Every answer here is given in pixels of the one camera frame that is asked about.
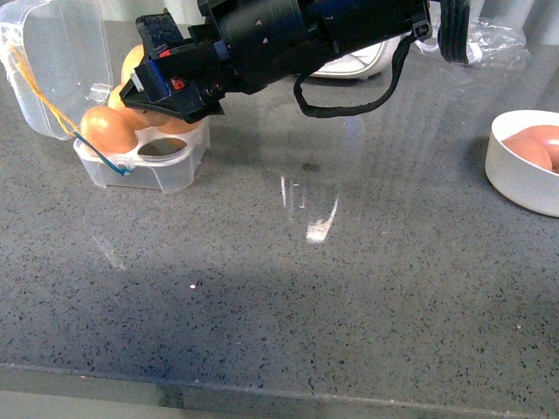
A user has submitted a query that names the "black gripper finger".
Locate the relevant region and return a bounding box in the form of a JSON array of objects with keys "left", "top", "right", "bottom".
[{"left": 119, "top": 80, "right": 183, "bottom": 117}]

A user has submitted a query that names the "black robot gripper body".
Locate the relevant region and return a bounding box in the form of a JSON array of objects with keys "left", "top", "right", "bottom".
[{"left": 131, "top": 12, "right": 331, "bottom": 123}]

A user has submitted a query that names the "brown egg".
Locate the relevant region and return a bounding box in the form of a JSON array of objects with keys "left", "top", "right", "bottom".
[
  {"left": 517, "top": 125, "right": 559, "bottom": 165},
  {"left": 107, "top": 83, "right": 148, "bottom": 131},
  {"left": 502, "top": 136, "right": 553, "bottom": 171},
  {"left": 80, "top": 106, "right": 138, "bottom": 154},
  {"left": 121, "top": 45, "right": 145, "bottom": 84},
  {"left": 157, "top": 118, "right": 201, "bottom": 135}
]

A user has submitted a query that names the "clear plastic egg box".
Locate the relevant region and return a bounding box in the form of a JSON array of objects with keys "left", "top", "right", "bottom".
[{"left": 1, "top": 1, "right": 210, "bottom": 193}]

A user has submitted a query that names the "brown egg in bowl back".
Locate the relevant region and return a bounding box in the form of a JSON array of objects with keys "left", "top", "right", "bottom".
[{"left": 517, "top": 125, "right": 559, "bottom": 165}]

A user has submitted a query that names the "white Joyoung kitchen appliance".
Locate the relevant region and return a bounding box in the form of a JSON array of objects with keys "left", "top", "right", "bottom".
[{"left": 312, "top": 36, "right": 402, "bottom": 79}]

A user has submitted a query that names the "clear plastic bag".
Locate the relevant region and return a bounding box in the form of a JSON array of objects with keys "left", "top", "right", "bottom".
[{"left": 466, "top": 17, "right": 531, "bottom": 71}]

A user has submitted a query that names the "white round bowl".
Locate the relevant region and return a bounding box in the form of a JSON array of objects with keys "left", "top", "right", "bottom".
[{"left": 485, "top": 110, "right": 558, "bottom": 217}]

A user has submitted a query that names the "yellow and blue string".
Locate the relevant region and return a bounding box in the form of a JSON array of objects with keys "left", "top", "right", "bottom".
[{"left": 8, "top": 43, "right": 134, "bottom": 177}]

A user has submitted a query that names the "black cable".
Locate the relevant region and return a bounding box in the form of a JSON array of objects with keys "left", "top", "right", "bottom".
[{"left": 293, "top": 32, "right": 416, "bottom": 119}]

